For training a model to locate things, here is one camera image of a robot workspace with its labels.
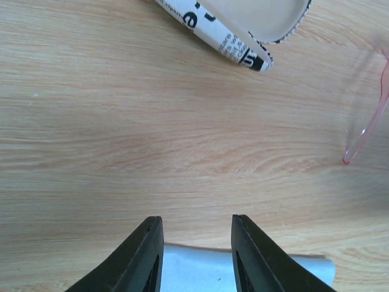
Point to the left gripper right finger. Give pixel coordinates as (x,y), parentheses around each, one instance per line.
(259,264)

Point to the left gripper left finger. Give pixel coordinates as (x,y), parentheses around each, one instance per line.
(135,265)

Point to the blue cleaning cloth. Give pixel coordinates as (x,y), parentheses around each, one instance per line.
(193,269)

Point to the striped newspaper print glasses case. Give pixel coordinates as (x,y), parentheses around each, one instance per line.
(239,30)

